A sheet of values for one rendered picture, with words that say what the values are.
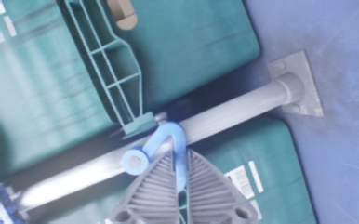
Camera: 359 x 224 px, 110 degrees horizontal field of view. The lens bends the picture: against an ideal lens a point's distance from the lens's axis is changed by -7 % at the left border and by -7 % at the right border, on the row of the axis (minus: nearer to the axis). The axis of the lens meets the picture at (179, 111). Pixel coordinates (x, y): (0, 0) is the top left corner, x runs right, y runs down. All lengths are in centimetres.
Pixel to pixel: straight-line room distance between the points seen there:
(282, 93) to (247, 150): 10
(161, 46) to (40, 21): 20
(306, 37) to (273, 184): 23
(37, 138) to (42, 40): 16
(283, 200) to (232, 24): 32
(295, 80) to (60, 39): 36
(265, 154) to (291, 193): 10
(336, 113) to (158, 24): 26
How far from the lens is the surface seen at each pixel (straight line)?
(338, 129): 25
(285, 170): 32
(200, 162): 16
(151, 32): 24
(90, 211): 33
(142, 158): 18
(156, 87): 21
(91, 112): 26
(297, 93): 24
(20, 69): 34
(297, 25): 23
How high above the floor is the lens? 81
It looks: 1 degrees up
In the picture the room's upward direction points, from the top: 113 degrees counter-clockwise
